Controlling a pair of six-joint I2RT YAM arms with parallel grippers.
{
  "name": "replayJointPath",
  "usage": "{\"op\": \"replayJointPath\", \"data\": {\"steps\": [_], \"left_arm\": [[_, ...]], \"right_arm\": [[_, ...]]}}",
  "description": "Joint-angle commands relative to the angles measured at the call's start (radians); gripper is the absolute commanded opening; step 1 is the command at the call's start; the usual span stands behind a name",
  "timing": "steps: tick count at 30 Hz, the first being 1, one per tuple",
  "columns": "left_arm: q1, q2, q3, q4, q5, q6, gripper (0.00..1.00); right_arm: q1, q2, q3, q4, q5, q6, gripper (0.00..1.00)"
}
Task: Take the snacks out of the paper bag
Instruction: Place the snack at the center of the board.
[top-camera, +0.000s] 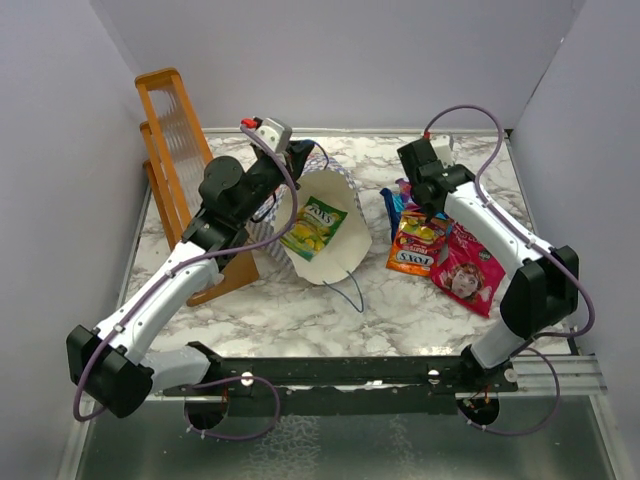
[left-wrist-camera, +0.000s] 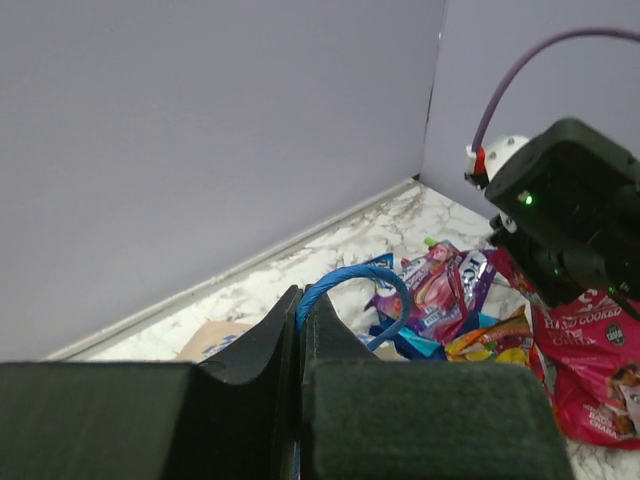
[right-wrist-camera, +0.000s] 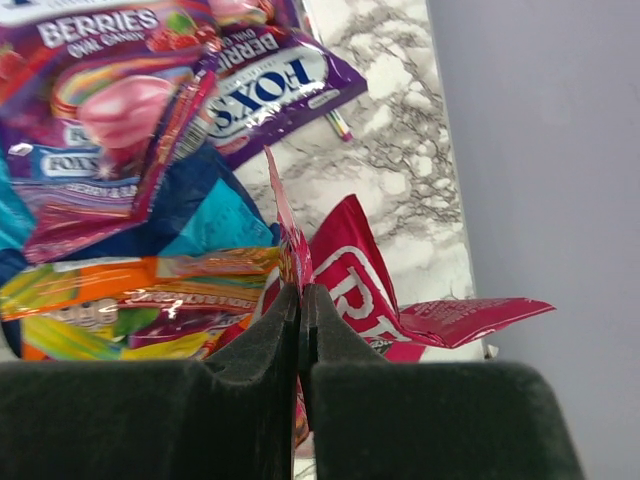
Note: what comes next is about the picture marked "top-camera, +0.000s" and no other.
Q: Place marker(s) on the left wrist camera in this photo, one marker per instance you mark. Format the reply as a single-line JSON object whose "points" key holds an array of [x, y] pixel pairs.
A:
{"points": [[269, 132]]}

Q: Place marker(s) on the blue cookie snack pack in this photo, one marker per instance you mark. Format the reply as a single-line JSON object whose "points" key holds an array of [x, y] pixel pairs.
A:
{"points": [[394, 216]]}

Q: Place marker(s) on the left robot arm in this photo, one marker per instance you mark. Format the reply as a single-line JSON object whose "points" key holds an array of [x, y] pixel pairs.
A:
{"points": [[111, 362]]}

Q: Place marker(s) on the orange candy bag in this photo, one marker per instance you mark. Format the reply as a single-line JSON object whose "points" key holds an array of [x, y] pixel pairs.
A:
{"points": [[417, 243]]}

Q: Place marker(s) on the red chips bag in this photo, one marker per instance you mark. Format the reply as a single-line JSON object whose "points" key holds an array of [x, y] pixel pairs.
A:
{"points": [[466, 271]]}

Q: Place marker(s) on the purple berries candy bag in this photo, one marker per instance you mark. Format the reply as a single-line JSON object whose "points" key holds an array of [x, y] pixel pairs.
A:
{"points": [[412, 200]]}

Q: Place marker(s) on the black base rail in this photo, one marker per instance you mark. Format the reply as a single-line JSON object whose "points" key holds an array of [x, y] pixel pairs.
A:
{"points": [[331, 386]]}

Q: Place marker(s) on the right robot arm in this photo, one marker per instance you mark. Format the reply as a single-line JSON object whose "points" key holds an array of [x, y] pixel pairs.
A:
{"points": [[542, 287]]}

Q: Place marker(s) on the green fruit candy bag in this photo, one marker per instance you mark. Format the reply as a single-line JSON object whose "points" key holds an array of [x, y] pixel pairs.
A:
{"points": [[315, 226]]}

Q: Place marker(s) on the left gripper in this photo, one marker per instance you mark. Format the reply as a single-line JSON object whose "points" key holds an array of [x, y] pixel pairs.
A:
{"points": [[297, 152]]}

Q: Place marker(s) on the orange wooden rack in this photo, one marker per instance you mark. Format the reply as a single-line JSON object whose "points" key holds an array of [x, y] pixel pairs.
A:
{"points": [[177, 148]]}

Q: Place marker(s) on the blue checkered paper bag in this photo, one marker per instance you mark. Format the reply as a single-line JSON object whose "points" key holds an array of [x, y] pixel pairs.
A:
{"points": [[328, 180]]}

